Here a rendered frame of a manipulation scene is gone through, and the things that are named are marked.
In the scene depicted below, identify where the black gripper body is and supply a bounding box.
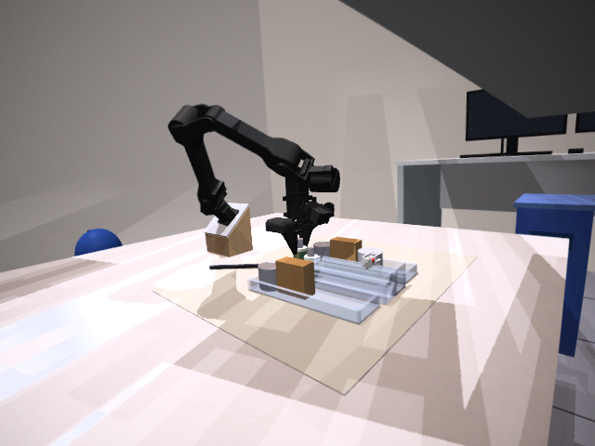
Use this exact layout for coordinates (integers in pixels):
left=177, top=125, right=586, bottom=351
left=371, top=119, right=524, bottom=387
left=265, top=192, right=314, bottom=233

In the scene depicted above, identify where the black thin rod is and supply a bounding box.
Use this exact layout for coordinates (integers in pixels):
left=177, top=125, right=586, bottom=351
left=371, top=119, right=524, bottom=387
left=208, top=264, right=259, bottom=269

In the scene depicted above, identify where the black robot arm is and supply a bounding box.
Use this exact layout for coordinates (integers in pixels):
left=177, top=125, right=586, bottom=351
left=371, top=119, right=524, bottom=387
left=168, top=103, right=340, bottom=226

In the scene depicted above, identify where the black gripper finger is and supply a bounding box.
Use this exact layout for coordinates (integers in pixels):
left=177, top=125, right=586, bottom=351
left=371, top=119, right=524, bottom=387
left=297, top=223, right=319, bottom=247
left=281, top=229, right=302, bottom=255

